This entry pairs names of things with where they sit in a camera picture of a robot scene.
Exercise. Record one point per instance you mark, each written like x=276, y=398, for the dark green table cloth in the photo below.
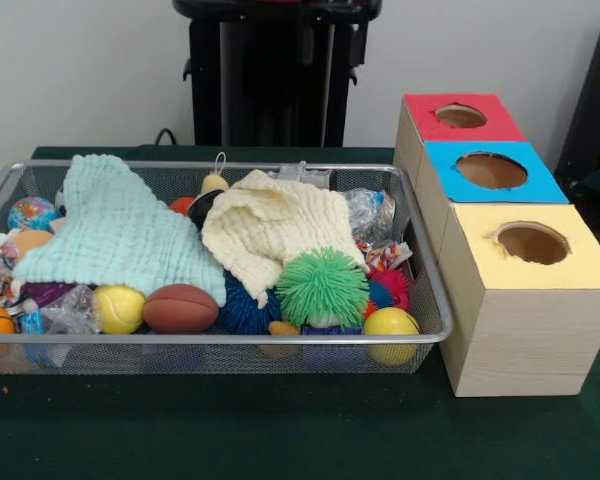
x=280, y=430

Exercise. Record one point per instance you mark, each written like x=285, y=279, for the yellow tennis ball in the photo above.
x=119, y=310

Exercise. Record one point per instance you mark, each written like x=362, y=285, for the globe print foam ball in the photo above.
x=32, y=212

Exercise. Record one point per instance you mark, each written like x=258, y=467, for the blue spiky rubber ball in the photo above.
x=245, y=310

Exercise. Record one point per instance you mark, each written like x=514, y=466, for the yellow smiley foam ball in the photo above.
x=390, y=325

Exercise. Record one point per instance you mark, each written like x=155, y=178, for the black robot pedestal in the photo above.
x=260, y=75

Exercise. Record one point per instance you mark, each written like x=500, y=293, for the brown toy football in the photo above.
x=180, y=309

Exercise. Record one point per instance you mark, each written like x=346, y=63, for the green spiky rubber ball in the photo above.
x=322, y=287

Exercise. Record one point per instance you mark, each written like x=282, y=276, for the cream waffle cloth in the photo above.
x=270, y=220

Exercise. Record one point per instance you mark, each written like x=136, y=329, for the wooden box with three holes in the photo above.
x=520, y=340

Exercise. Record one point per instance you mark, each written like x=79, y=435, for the mint green waffle cloth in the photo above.
x=110, y=225

